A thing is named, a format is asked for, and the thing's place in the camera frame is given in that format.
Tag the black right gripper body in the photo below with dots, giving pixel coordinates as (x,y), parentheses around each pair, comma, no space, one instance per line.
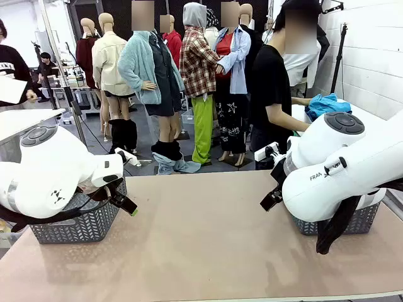
(278,176)

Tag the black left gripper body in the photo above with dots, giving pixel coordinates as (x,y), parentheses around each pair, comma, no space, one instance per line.
(118,190)

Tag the blue garment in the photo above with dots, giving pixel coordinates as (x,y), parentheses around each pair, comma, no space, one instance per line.
(327,105)

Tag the white board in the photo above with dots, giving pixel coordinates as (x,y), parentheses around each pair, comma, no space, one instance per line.
(11,89)

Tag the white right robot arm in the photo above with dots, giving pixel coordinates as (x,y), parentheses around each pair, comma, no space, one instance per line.
(330,176)

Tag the person's right forearm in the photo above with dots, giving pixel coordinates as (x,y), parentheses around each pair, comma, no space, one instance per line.
(294,125)

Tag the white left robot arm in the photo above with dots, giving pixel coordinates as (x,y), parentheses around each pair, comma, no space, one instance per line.
(47,176)

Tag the person's left forearm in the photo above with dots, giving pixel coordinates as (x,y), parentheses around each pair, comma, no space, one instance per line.
(300,101)

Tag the sweatshirt bystander's hand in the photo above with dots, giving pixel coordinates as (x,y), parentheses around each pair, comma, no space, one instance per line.
(32,95)

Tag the green cloth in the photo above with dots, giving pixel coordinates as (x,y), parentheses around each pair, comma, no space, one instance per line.
(295,133)

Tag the grey perforated plastic basket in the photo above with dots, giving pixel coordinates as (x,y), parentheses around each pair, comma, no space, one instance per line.
(362,220)
(82,226)

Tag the light blue jeans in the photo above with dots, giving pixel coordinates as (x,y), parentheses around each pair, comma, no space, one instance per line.
(185,166)

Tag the person in black t-shirt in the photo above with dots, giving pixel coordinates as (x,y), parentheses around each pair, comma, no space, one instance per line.
(270,81)

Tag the mannequin in white shirt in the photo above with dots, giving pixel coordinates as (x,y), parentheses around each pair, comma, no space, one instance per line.
(299,69)

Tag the mannequin in open blue shirt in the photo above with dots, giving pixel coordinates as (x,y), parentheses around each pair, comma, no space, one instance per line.
(237,69)

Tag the mannequin in light blue fleece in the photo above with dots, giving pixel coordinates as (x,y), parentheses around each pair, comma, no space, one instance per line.
(138,69)

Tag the black tripod stand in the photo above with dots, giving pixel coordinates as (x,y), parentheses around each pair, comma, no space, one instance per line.
(338,63)

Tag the mannequin in plaid shirt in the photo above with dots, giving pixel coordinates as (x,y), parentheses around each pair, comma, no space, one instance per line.
(196,66)

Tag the mannequin in black jacket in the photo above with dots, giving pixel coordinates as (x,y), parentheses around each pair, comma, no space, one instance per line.
(255,41)

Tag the mannequin in maroon top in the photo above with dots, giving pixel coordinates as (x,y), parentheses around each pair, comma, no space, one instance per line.
(85,56)

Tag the mannequin in black coat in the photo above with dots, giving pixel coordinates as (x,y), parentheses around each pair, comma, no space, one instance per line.
(324,44)

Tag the bystander in black top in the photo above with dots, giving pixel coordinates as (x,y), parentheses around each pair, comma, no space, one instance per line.
(47,67)

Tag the small distant mannequin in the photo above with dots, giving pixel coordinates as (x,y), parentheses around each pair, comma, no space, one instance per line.
(268,33)

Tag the mannequin with checkered hat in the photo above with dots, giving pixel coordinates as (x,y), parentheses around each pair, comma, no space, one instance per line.
(211,36)

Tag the mannequin in red top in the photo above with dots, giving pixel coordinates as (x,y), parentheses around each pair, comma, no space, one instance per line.
(174,44)

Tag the bystander in black sweatshirt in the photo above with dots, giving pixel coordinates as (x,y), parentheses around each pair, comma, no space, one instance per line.
(12,63)

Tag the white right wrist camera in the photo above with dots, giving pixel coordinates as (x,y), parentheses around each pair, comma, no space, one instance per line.
(264,153)

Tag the black metal frame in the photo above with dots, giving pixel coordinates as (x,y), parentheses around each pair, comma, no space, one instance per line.
(333,7)

